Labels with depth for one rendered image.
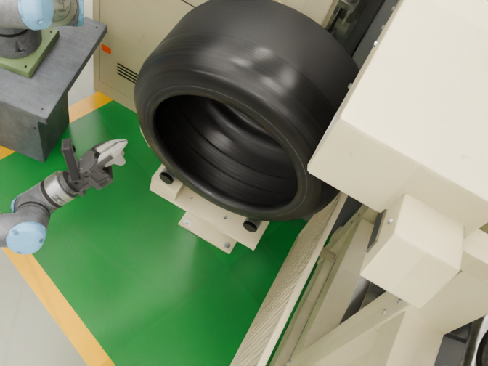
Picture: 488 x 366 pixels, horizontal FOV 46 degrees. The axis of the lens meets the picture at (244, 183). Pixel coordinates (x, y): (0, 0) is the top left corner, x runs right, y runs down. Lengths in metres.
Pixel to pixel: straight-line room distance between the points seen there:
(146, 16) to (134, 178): 0.76
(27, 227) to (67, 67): 0.87
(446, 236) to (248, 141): 1.04
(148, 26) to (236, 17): 1.10
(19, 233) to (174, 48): 0.62
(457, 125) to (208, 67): 0.58
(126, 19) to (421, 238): 1.86
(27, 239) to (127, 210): 1.10
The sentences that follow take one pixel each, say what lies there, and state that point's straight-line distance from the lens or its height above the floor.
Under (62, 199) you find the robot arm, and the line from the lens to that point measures 1.65.
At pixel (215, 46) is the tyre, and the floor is 1.44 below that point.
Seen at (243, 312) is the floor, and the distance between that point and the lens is 2.52.
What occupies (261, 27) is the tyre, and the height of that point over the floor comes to 1.46.
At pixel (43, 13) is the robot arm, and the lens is 1.53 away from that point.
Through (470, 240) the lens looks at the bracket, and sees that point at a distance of 0.89.
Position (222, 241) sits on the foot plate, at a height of 0.01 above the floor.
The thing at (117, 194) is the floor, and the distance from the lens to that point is 2.65.
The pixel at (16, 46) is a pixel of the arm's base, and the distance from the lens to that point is 2.24.
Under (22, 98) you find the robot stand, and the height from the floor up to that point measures 0.60.
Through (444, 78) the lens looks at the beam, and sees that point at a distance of 0.89.
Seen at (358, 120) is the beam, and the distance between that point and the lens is 0.78.
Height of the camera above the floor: 2.36
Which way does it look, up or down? 59 degrees down
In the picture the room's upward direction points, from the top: 25 degrees clockwise
